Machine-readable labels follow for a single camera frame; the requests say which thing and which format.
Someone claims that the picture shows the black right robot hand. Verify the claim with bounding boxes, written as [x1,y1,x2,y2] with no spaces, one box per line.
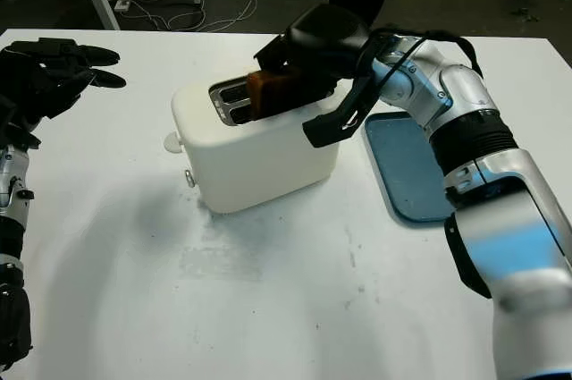
[253,4,373,103]

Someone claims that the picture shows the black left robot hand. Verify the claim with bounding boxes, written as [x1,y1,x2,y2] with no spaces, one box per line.
[0,38,128,131]

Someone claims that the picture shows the brown toast slice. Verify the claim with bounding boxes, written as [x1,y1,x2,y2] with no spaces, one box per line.
[245,67,310,122]

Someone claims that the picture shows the white two-slot toaster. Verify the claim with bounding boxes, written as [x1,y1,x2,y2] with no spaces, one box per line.
[162,67,346,215]

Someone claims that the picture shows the blue plastic tray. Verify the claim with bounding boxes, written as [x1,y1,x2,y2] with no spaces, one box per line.
[362,112,458,224]

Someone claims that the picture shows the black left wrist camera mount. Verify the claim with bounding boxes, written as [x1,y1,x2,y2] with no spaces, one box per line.
[0,94,42,151]

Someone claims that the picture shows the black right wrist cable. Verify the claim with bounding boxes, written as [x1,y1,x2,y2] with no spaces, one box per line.
[357,26,484,124]

